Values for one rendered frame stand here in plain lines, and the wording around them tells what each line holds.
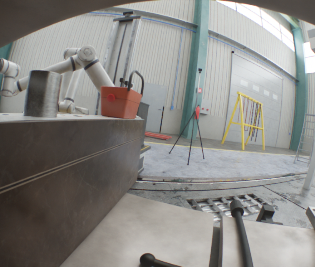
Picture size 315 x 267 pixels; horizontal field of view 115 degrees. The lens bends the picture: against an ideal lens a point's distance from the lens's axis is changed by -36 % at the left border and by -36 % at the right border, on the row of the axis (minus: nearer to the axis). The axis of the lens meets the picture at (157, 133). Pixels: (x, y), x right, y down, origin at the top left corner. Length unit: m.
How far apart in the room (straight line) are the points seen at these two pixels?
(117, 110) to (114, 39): 1.28
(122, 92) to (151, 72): 6.69
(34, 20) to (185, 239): 0.69
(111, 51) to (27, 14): 1.55
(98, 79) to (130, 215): 0.82
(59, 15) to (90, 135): 0.29
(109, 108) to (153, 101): 6.44
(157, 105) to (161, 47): 2.83
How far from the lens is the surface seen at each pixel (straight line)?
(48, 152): 0.32
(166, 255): 0.53
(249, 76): 10.09
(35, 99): 0.34
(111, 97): 0.63
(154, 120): 7.06
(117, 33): 1.88
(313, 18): 0.20
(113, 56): 1.76
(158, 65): 7.46
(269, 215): 0.98
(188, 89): 7.53
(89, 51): 1.07
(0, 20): 0.32
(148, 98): 7.03
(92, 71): 1.07
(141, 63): 7.37
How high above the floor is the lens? 0.72
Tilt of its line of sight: 6 degrees down
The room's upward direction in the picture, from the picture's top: 8 degrees clockwise
